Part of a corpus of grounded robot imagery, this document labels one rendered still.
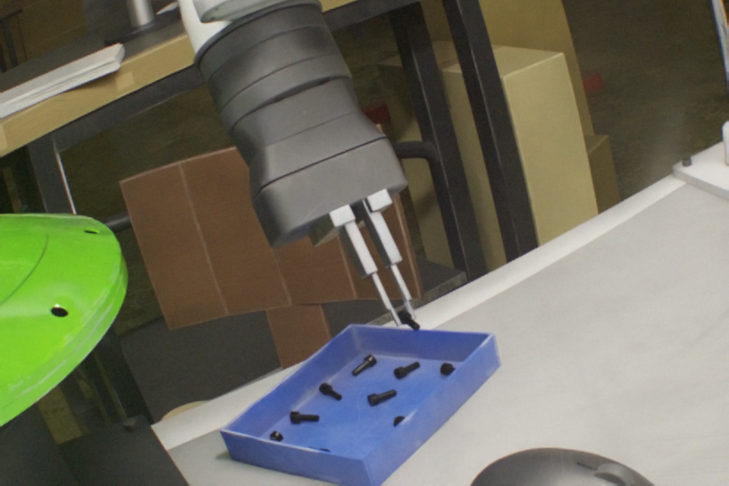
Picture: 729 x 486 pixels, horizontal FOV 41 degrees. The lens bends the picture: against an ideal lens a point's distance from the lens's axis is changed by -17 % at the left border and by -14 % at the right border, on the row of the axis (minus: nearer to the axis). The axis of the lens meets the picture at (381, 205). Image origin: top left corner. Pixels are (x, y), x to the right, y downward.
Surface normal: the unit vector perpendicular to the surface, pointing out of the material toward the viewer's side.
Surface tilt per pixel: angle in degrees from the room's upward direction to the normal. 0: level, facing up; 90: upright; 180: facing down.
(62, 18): 90
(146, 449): 0
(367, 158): 62
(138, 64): 90
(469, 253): 90
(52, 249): 23
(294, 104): 71
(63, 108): 90
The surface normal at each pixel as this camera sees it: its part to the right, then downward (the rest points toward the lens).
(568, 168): 0.55, 0.15
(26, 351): 0.13, -0.85
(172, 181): 0.11, 0.31
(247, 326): -0.25, -0.91
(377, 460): 0.80, 0.00
